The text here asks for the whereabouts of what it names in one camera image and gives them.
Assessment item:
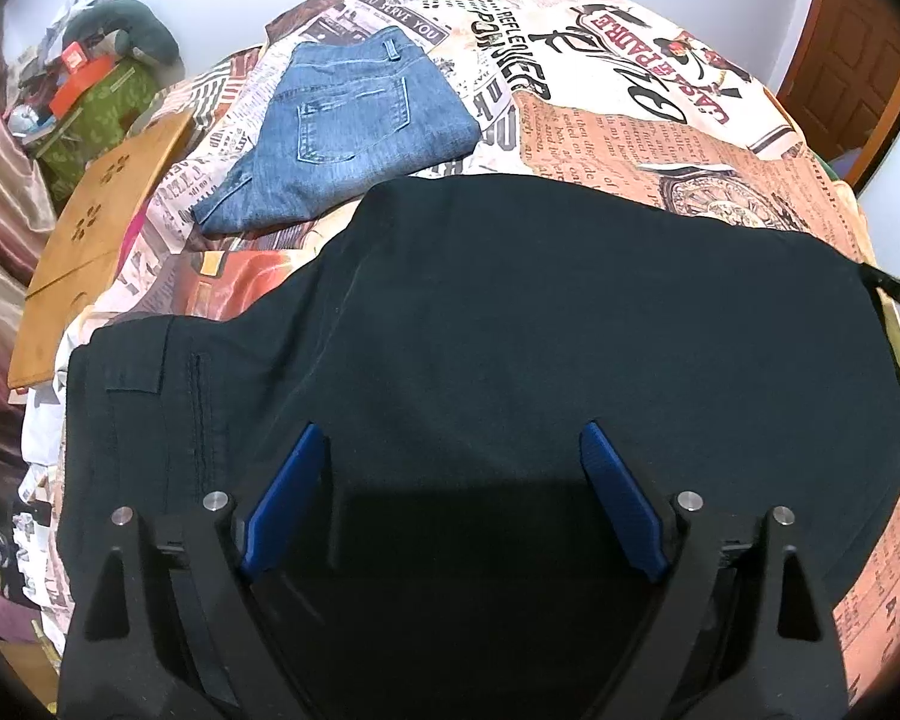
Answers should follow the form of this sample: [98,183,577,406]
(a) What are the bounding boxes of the green patterned storage box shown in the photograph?
[23,59,157,211]

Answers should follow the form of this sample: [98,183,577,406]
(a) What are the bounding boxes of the black pants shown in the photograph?
[58,176,900,718]

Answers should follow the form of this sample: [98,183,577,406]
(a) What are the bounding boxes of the brown wooden door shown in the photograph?
[777,0,900,161]

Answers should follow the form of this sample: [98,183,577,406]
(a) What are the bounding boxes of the wooden folding lap table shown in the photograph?
[7,110,193,388]

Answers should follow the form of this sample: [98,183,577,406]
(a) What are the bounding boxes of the orange box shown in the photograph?
[50,55,116,119]

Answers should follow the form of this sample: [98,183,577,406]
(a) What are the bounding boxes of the grey plush toy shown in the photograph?
[61,0,180,67]

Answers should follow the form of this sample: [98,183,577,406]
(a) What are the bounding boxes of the folded blue jeans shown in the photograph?
[191,26,481,236]

